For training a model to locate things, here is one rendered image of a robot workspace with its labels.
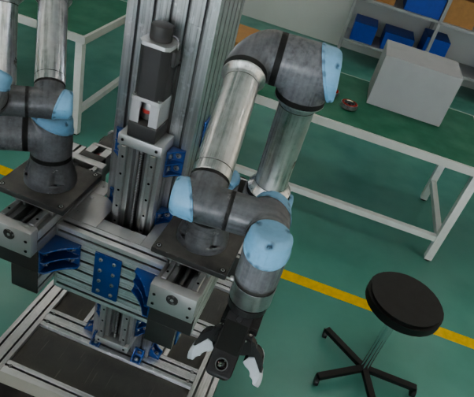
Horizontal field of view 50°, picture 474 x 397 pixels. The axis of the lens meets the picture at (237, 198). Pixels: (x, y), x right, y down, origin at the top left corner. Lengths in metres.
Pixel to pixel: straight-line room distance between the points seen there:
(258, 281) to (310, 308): 2.09
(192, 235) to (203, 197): 0.53
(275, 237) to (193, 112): 0.73
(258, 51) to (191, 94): 0.41
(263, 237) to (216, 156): 0.21
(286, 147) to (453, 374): 2.07
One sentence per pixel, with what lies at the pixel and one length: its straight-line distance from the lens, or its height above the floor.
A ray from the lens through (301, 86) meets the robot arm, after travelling 1.12.
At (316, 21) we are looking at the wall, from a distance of 7.27.
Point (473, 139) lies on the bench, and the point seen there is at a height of 0.75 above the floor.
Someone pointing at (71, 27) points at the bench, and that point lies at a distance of 3.62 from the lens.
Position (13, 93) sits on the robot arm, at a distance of 1.34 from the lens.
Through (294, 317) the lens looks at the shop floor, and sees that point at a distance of 2.84.
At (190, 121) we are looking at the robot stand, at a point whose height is 1.31.
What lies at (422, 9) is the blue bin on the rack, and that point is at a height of 0.84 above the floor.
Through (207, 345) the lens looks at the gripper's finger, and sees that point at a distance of 0.99.
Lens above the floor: 2.00
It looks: 35 degrees down
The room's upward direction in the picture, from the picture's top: 16 degrees clockwise
